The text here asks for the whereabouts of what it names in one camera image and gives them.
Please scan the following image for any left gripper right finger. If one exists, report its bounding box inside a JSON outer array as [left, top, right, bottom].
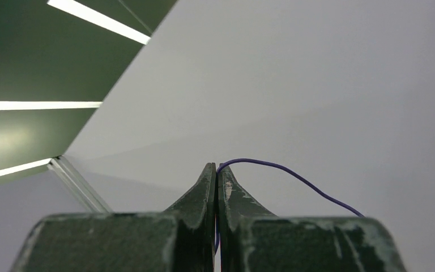
[[217, 163, 406, 271]]

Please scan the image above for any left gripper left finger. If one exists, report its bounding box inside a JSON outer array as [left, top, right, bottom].
[[11, 163, 216, 271]]

